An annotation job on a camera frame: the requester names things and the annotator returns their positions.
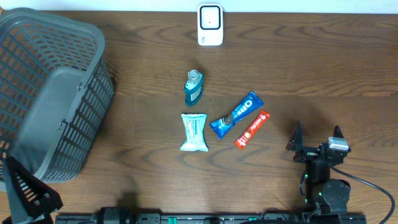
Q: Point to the grey plastic mesh basket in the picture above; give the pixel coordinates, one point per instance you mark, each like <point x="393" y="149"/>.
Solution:
<point x="55" y="92"/>

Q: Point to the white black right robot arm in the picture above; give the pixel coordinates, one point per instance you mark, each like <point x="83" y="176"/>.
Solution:
<point x="323" y="195"/>

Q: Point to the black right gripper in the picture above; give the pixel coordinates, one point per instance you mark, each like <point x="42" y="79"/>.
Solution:
<point x="296" y="144"/>

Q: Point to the blue Oreo cookie pack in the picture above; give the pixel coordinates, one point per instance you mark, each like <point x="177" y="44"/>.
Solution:
<point x="246" y="106"/>

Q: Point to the red Nescafe stick sachet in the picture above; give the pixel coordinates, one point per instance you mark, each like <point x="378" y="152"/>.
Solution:
<point x="252" y="129"/>

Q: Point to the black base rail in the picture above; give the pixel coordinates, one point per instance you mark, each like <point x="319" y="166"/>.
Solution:
<point x="155" y="218"/>

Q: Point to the mint green wipes pack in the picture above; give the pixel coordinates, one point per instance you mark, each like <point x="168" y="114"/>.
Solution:
<point x="194" y="125"/>

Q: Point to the teal sanitizer bottle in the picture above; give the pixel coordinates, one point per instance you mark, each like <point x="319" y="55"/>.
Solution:
<point x="193" y="88"/>

